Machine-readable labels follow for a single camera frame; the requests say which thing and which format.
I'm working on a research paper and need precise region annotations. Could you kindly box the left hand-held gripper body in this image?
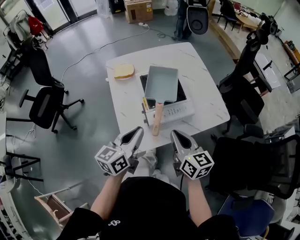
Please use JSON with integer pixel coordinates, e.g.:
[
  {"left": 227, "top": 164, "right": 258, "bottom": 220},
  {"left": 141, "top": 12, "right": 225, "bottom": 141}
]
[{"left": 94, "top": 145, "right": 139, "bottom": 176}]

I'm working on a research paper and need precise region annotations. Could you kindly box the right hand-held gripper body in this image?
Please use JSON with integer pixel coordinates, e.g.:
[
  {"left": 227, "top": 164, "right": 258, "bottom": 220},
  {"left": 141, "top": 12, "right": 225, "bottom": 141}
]
[{"left": 172, "top": 150, "right": 215, "bottom": 180}]

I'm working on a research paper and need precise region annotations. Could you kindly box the white portable gas stove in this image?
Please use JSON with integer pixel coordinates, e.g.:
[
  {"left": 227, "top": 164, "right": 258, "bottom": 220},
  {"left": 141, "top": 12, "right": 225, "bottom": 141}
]
[{"left": 140, "top": 74, "right": 195, "bottom": 127}]

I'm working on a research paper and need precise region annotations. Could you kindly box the pale blue rectangular pan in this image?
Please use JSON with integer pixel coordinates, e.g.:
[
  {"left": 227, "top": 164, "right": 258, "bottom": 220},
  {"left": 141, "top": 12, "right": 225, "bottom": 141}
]
[{"left": 144, "top": 65, "right": 179, "bottom": 137}]

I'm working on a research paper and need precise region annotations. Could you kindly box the person's right forearm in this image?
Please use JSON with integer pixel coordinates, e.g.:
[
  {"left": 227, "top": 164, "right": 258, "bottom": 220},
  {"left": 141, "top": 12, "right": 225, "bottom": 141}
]
[{"left": 185, "top": 177, "right": 213, "bottom": 228}]

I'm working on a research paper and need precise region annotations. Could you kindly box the person's left forearm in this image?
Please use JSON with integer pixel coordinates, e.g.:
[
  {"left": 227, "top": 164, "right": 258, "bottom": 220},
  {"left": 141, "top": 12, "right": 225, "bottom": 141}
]
[{"left": 90, "top": 173, "right": 125, "bottom": 220}]

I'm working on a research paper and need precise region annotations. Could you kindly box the black mesh office chair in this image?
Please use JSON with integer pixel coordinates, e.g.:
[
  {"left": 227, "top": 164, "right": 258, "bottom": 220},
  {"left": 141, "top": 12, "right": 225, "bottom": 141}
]
[{"left": 208, "top": 124, "right": 300, "bottom": 200}]

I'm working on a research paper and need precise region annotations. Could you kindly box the person's black shirt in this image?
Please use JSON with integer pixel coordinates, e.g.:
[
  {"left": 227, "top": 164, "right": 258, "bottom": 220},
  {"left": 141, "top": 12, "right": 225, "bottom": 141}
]
[{"left": 56, "top": 176, "right": 237, "bottom": 240}]

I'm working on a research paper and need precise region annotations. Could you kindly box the wooden chair with brown seat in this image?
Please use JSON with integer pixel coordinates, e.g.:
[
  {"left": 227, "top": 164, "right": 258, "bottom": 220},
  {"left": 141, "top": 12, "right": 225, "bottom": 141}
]
[{"left": 34, "top": 187, "right": 89, "bottom": 225}]

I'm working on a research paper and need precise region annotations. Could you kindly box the blue fabric chair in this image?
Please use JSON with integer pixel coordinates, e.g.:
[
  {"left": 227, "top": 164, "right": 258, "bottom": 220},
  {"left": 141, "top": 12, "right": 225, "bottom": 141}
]
[{"left": 217, "top": 195, "right": 275, "bottom": 237}]

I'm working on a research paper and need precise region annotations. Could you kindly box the slice of bread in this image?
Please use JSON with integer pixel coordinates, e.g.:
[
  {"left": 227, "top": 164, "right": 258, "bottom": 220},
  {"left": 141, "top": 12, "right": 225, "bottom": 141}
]
[{"left": 113, "top": 63, "right": 135, "bottom": 80}]

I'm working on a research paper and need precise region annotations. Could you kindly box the black high-back office chair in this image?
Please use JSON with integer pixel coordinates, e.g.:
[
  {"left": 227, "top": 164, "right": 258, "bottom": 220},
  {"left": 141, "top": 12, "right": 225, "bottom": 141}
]
[{"left": 217, "top": 29, "right": 274, "bottom": 134}]

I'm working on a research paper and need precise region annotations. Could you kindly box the black padded office chair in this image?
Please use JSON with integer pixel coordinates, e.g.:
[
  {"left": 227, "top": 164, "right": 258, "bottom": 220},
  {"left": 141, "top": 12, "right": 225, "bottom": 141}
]
[{"left": 18, "top": 44, "right": 84, "bottom": 134}]

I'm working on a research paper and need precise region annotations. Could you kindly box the white low cabinet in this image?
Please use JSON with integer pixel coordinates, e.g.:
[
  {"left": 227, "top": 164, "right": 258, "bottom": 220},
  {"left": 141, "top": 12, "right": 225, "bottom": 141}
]
[{"left": 254, "top": 53, "right": 281, "bottom": 90}]

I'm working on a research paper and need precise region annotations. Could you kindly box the white shell chair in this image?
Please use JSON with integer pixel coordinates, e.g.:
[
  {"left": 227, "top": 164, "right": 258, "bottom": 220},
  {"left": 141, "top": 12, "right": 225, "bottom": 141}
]
[{"left": 187, "top": 0, "right": 210, "bottom": 35}]

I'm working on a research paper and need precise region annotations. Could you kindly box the brown cardboard box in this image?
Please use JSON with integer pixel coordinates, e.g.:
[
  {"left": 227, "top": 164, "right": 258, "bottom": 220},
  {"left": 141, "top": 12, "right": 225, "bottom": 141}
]
[{"left": 124, "top": 0, "right": 154, "bottom": 23}]

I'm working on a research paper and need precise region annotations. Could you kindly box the clear plastic container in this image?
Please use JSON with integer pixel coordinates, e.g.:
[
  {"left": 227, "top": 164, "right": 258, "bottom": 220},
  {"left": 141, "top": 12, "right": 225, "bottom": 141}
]
[{"left": 97, "top": 0, "right": 111, "bottom": 19}]

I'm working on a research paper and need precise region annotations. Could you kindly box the black bin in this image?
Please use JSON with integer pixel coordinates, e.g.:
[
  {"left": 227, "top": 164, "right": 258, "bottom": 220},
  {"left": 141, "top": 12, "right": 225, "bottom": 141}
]
[{"left": 109, "top": 0, "right": 126, "bottom": 14}]

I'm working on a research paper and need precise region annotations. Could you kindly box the orange wooden shelf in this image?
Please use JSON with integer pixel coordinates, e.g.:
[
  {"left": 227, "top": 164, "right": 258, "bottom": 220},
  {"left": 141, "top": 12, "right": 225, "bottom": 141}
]
[{"left": 283, "top": 40, "right": 300, "bottom": 65}]

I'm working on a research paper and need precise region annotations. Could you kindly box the dark blue desk chair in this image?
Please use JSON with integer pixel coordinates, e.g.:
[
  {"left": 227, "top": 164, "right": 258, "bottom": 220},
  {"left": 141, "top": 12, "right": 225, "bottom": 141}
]
[{"left": 217, "top": 0, "right": 239, "bottom": 31}]

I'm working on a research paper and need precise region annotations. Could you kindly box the white water jug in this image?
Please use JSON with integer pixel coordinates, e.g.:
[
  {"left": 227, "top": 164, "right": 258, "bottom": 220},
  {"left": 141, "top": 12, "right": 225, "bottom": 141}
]
[{"left": 164, "top": 0, "right": 179, "bottom": 16}]

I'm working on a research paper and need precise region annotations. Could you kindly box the red garment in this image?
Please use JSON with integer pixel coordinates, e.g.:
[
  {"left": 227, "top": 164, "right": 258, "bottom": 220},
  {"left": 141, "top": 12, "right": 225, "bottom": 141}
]
[{"left": 28, "top": 15, "right": 45, "bottom": 36}]

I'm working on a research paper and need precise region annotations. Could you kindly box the clothes rack with grey coat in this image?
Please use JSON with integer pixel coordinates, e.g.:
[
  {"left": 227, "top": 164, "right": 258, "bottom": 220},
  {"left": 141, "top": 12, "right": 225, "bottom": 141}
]
[{"left": 3, "top": 10, "right": 31, "bottom": 47}]

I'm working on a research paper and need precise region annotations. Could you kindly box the tangled white cable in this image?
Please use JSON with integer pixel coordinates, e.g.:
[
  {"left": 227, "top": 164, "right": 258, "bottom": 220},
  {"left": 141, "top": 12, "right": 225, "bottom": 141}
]
[{"left": 11, "top": 124, "right": 37, "bottom": 150}]

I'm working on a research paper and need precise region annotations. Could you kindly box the black metal frame stand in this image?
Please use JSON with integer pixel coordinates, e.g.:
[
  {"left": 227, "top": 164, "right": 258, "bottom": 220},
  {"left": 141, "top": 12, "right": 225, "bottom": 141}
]
[{"left": 4, "top": 151, "right": 44, "bottom": 182}]

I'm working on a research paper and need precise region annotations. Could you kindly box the long white floor cable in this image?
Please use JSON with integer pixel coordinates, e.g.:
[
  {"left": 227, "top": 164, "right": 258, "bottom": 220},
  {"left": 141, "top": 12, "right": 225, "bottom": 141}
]
[{"left": 61, "top": 28, "right": 150, "bottom": 83}]

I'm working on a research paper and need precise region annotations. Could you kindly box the black floor cable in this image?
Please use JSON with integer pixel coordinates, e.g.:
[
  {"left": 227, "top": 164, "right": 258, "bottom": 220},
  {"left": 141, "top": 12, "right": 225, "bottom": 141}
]
[{"left": 150, "top": 27, "right": 174, "bottom": 39}]

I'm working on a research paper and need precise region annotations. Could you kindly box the black frame cart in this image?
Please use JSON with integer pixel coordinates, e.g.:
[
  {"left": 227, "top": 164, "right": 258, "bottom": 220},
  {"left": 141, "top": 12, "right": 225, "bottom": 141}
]
[{"left": 284, "top": 65, "right": 300, "bottom": 94}]

